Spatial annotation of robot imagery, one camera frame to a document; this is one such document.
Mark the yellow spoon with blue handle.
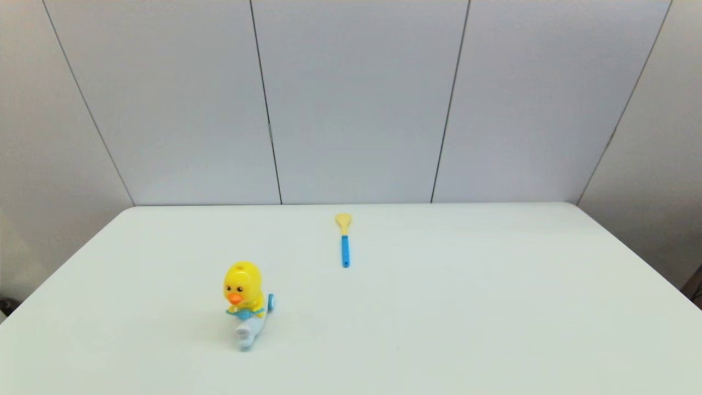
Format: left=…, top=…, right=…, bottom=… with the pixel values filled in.
left=335, top=213, right=354, bottom=269

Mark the yellow duck toy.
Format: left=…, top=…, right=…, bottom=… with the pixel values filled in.
left=222, top=261, right=276, bottom=351

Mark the brown object behind table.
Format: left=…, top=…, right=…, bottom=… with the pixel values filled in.
left=682, top=266, right=702, bottom=309

